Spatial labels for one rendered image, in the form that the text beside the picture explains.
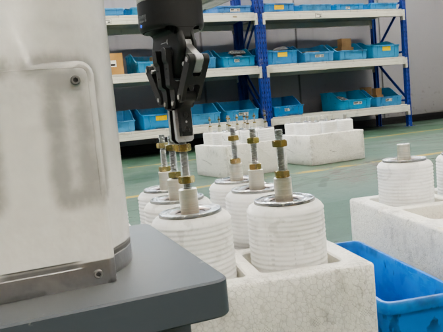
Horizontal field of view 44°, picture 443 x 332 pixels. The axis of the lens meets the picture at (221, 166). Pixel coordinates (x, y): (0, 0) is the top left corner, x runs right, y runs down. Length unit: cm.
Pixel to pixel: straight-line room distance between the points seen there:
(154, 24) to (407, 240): 51
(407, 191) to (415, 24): 679
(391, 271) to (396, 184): 17
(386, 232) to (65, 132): 77
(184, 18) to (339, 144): 276
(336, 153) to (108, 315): 313
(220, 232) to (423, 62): 720
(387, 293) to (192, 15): 54
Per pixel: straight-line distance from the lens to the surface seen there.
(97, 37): 26
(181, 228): 61
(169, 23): 61
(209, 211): 64
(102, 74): 26
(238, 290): 61
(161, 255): 28
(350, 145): 338
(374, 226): 99
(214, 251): 62
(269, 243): 65
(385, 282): 92
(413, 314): 73
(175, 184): 76
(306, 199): 67
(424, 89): 774
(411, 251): 89
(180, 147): 64
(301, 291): 63
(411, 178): 99
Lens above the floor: 37
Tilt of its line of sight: 6 degrees down
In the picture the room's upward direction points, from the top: 5 degrees counter-clockwise
